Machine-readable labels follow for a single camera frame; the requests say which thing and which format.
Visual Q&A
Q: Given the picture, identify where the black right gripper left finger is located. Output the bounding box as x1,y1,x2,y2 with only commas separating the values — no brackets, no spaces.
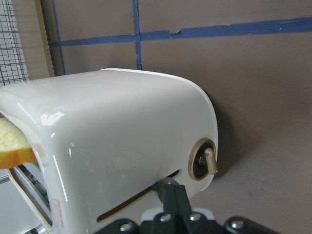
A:
97,177,219,234

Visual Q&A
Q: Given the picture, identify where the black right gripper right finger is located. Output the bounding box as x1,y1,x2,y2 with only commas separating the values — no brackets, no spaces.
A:
224,216,277,234

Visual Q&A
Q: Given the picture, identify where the bread slice in toaster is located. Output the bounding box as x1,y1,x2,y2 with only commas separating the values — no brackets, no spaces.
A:
0,118,37,170

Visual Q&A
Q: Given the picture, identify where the grid-patterned wooden box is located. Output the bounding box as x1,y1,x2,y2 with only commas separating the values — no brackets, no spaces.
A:
0,0,56,86

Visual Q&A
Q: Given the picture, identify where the white toaster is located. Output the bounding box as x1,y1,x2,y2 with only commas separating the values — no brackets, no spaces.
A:
0,69,218,234

